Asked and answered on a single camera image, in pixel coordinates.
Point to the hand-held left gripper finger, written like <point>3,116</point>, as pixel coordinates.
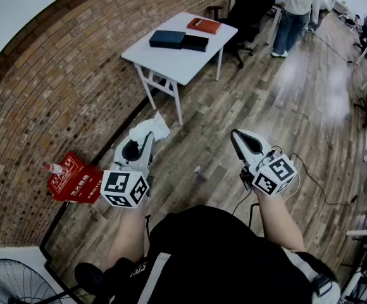
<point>120,149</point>
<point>148,150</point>

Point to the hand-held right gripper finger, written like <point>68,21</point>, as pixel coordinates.
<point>241,147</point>
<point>259,139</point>

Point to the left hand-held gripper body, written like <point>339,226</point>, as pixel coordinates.
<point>123,188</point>

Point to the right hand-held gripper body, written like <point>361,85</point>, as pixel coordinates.
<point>275,176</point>

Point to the white paper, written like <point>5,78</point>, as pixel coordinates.
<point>153,127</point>

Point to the dark blue box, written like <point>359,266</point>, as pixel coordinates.
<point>171,40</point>

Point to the person's right forearm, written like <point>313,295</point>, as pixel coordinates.
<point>278,223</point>

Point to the person's left forearm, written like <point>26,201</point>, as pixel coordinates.
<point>128,233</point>

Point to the red fire equipment box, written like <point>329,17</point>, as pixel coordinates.
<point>72,182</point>

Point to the small white floor scrap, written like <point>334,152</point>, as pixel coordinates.
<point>198,169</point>

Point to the clear bottle with red cap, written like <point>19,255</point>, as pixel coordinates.
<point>54,168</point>

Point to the white folding table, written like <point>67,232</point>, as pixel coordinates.
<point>177,62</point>

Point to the person's black and white clothing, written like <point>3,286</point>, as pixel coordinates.
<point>209,258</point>

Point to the red book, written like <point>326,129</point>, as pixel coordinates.
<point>204,25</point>

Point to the black office chair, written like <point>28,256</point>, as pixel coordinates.
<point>250,8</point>

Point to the black floor fan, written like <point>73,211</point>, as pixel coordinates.
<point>16,283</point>

